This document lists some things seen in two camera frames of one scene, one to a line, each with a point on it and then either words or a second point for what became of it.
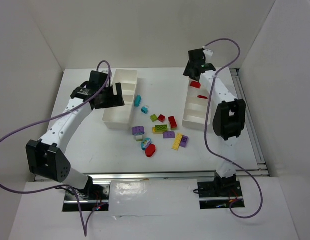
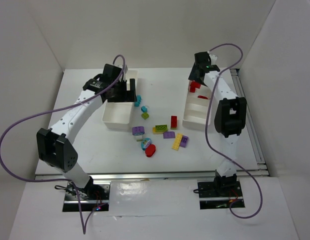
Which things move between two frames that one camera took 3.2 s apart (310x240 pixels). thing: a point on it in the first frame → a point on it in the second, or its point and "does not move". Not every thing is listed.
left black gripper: [105, 97] → [120, 92]
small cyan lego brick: [144, 109] does not move
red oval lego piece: [150, 150] does not move
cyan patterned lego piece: [145, 142] does not move
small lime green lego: [153, 118] → [145, 115]
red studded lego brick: [202, 97] does not move
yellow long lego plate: [177, 141] does not move
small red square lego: [161, 118] → [192, 87]
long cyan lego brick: [137, 100] does not move
